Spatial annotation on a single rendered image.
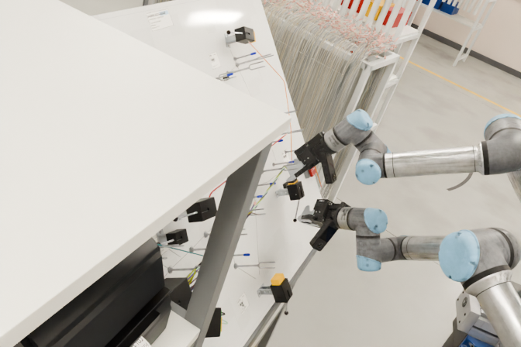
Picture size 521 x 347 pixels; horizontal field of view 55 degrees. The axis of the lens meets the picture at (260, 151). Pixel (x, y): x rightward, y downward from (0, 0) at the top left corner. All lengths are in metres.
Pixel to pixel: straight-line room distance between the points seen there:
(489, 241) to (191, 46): 0.97
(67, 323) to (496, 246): 1.00
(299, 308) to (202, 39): 1.85
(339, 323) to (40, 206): 2.72
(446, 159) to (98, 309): 1.09
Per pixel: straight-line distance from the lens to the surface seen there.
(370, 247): 1.60
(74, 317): 0.65
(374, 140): 1.64
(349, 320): 3.11
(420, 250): 1.60
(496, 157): 1.50
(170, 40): 1.49
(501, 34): 9.79
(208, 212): 1.31
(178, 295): 1.17
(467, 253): 1.28
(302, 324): 2.96
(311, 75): 2.48
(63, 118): 0.54
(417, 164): 1.51
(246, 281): 1.63
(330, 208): 1.72
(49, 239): 0.40
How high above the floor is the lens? 2.13
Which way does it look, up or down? 30 degrees down
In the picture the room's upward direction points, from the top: 19 degrees clockwise
